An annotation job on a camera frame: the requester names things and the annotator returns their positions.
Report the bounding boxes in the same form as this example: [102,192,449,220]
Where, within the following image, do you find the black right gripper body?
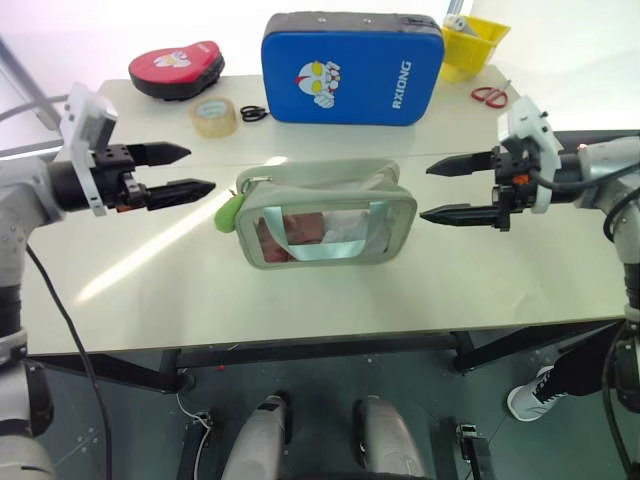
[489,145,540,234]

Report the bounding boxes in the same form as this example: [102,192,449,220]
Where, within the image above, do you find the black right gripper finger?
[419,202,502,232]
[425,151,496,177]

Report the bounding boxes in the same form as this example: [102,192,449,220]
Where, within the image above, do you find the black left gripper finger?
[125,141,192,170]
[145,178,217,212]

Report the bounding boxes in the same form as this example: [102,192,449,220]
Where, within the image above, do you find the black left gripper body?
[91,144,152,213]

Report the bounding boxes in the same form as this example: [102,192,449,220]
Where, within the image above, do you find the clear green toiletry bag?
[234,158,419,272]

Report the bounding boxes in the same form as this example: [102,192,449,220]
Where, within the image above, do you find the green plush zipper charm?
[214,192,245,235]

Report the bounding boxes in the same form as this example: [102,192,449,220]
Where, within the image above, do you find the clear packing tape roll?
[189,97,239,140]

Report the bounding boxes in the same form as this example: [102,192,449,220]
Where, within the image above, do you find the red curved punch mitt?
[127,39,226,104]

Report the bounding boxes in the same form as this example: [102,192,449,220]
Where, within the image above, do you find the yellow plastic bin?
[439,13,512,84]

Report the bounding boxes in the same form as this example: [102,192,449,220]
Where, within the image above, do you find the grey roll in bin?
[444,13,482,37]

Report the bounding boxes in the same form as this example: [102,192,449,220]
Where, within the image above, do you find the blue rectangular kick pad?
[259,11,447,128]

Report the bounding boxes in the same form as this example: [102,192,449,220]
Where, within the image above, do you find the white sneaker with black leg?
[506,344,617,424]

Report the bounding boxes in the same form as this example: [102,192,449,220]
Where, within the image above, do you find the grey right robot leg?
[352,394,429,480]

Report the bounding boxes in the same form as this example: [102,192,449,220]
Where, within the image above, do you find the grey robot leg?
[352,394,429,480]
[220,390,292,480]

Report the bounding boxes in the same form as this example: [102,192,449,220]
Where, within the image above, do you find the grey left robot leg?
[220,390,292,480]

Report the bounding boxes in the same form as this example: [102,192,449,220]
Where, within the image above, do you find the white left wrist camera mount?
[59,81,120,217]

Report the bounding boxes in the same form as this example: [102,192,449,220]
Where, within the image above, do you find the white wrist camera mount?
[496,95,563,215]
[59,81,120,217]

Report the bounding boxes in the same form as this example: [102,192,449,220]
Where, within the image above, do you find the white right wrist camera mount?
[496,95,563,215]

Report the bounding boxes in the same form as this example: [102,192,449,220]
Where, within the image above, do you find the red-handled scissors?
[471,78,513,110]

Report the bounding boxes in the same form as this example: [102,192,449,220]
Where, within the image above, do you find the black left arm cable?
[24,243,114,480]

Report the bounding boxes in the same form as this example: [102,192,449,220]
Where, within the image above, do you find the black table frame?
[29,319,626,394]

